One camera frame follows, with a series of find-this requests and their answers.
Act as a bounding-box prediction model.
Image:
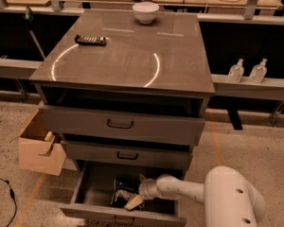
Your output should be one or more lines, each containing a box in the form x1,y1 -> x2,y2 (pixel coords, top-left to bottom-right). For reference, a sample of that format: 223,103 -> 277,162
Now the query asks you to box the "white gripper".
124,174 -> 158,211

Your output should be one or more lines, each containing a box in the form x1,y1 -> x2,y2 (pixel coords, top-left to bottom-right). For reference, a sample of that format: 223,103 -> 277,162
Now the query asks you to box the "black white snack bag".
111,176 -> 145,210

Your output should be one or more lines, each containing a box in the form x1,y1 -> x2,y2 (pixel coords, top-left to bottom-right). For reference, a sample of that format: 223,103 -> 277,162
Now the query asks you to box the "grey bottom drawer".
60,162 -> 186,227

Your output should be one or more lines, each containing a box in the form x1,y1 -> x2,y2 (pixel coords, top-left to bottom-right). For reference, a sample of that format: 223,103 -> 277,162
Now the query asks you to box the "grey drawer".
39,105 -> 204,146
62,141 -> 192,170
60,162 -> 186,227

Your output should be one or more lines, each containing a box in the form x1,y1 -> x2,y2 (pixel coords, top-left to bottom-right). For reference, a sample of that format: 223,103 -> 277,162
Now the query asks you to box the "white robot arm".
125,166 -> 266,227

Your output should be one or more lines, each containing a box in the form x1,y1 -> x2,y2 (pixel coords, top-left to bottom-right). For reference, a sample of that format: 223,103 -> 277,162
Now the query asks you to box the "grey middle drawer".
62,141 -> 192,170

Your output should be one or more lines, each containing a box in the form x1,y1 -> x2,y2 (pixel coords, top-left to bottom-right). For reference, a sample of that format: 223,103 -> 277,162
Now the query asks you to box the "grey top drawer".
39,105 -> 204,146

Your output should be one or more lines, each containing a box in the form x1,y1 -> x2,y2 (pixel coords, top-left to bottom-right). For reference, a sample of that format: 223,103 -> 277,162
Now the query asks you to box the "grey drawer cabinet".
29,9 -> 216,175

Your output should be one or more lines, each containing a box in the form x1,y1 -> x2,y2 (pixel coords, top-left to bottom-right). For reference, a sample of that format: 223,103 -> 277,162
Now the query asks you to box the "cardboard box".
16,102 -> 66,176

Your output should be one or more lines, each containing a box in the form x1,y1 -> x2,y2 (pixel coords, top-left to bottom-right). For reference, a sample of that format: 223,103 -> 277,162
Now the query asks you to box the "left clear pump bottle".
228,59 -> 244,82

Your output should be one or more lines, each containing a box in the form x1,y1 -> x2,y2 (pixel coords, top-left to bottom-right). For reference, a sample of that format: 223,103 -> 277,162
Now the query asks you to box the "clear pump bottle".
249,59 -> 267,83
228,59 -> 244,82

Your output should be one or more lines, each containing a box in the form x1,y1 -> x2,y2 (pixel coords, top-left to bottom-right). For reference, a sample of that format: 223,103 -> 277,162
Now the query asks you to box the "black remote control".
75,35 -> 107,46

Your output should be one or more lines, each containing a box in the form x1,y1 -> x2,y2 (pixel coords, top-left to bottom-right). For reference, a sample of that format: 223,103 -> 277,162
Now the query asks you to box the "right clear pump bottle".
249,59 -> 267,83

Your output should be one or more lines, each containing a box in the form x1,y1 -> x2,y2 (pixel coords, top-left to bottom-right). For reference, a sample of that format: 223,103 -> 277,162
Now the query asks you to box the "white ceramic bowl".
133,2 -> 159,24

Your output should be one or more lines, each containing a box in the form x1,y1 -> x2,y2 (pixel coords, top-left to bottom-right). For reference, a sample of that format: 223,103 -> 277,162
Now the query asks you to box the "black floor cable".
0,176 -> 18,227

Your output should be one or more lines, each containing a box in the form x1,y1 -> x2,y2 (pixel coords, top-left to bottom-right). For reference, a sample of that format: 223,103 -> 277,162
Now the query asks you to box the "grey metal rail shelf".
0,59 -> 284,101

